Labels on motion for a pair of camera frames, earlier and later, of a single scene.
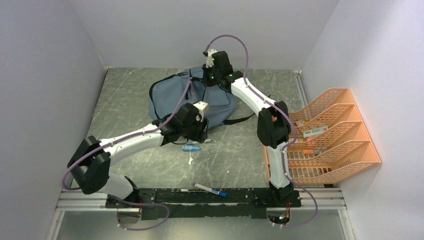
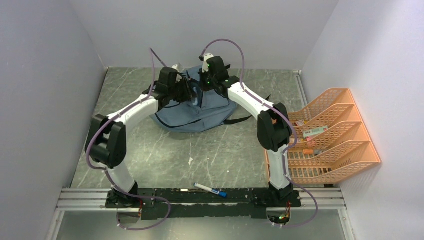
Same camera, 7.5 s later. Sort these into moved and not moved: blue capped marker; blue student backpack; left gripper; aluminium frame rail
Moved: left gripper
Not moved: aluminium frame rail; blue student backpack; blue capped marker
